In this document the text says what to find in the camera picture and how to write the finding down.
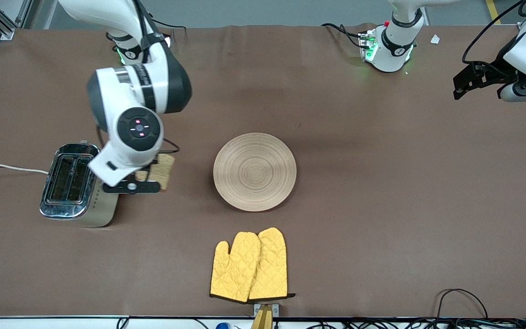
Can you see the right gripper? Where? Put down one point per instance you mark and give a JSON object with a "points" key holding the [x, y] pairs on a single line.
{"points": [[153, 161]]}

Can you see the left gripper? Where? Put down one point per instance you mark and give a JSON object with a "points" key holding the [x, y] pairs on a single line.
{"points": [[492, 73]]}

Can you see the slice of brown bread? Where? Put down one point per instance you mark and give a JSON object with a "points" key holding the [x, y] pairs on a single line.
{"points": [[165, 171]]}

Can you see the round light wooden plate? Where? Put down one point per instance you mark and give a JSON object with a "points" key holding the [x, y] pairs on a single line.
{"points": [[254, 171]]}

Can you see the right arm base control board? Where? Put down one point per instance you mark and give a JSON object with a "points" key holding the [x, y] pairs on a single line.
{"points": [[168, 41]]}

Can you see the left arm base control board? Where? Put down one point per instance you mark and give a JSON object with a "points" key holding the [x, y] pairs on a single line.
{"points": [[368, 45]]}

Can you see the chrome and beige toaster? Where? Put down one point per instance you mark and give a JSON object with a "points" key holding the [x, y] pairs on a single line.
{"points": [[62, 212]]}

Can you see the small white paper scrap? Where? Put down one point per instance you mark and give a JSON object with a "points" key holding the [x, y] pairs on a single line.
{"points": [[435, 39]]}

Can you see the yellow floor tape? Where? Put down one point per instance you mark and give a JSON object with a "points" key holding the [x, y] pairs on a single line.
{"points": [[492, 11]]}

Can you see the brown table cover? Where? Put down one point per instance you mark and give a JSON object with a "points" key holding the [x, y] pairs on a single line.
{"points": [[336, 114]]}

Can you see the yellow quilted oven mitt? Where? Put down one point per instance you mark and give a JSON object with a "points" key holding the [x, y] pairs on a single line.
{"points": [[272, 265], [235, 269]]}

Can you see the small blue object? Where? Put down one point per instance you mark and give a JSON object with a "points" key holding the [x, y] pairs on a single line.
{"points": [[222, 326]]}

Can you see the small metal bracket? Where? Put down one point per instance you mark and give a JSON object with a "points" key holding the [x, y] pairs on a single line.
{"points": [[276, 310]]}

